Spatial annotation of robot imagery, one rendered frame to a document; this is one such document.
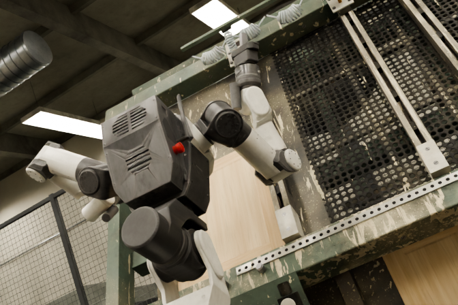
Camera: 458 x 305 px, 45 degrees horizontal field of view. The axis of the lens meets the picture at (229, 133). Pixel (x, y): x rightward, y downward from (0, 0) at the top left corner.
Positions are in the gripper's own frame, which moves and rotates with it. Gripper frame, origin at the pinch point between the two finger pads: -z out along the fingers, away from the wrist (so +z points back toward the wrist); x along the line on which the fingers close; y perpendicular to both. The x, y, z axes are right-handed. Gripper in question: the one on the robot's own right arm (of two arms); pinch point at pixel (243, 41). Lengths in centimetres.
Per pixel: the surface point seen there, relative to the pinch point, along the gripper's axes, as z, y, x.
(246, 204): 54, 14, 26
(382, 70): 8, 54, -17
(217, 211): 54, 9, 37
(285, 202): 57, 15, 5
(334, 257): 79, 16, -14
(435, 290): 92, 52, -23
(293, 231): 68, 12, -1
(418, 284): 89, 49, -19
